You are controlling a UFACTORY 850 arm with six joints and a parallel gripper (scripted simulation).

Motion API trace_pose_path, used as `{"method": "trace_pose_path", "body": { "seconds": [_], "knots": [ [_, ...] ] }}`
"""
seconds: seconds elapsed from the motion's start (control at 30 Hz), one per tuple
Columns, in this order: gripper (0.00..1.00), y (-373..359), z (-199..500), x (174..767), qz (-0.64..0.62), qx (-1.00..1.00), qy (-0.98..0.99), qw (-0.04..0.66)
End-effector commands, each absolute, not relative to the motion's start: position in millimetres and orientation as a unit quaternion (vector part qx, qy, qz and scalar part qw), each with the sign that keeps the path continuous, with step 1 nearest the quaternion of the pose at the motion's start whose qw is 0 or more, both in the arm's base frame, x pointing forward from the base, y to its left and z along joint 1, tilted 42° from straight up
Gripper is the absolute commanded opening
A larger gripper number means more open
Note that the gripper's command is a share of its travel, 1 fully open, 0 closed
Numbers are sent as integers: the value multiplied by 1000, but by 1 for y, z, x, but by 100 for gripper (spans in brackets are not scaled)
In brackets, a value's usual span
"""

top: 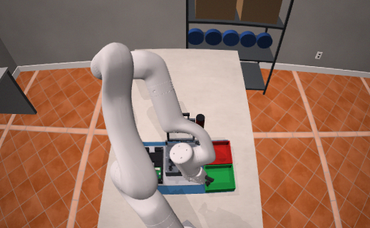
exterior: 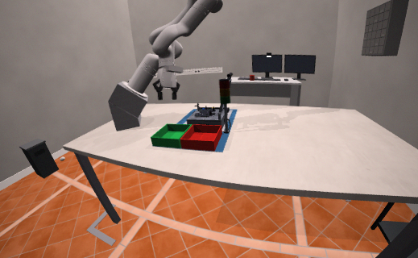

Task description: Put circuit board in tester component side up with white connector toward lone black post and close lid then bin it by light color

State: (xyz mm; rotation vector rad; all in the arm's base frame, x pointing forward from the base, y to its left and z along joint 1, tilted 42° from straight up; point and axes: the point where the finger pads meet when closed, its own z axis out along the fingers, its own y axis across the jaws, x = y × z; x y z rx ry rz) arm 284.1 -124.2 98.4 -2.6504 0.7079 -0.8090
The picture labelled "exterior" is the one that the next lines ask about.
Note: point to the green open bin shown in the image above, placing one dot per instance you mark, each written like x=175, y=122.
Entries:
x=168, y=135

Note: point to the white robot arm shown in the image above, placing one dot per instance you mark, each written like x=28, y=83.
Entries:
x=163, y=46

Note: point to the red bin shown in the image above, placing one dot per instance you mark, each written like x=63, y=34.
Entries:
x=201, y=137

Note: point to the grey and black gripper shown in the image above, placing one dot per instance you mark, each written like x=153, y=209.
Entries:
x=166, y=80

